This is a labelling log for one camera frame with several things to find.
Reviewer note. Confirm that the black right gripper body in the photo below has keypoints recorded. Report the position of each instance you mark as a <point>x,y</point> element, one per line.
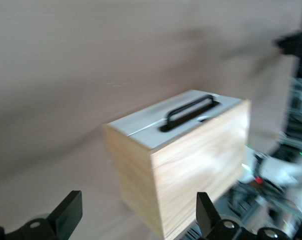
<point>298,45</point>

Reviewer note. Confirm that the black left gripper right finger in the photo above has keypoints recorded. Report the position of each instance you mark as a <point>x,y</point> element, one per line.
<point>210,225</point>

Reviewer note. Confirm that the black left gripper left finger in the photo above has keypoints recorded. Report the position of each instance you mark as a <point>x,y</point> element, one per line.
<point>53,225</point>

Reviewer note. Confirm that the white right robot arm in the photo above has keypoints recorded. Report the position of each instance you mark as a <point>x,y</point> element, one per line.
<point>278,172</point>

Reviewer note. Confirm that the light wooden drawer cabinet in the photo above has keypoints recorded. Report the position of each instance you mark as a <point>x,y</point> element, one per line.
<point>195,162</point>

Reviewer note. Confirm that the red connector cap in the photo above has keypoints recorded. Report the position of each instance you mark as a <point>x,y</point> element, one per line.
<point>258,180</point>

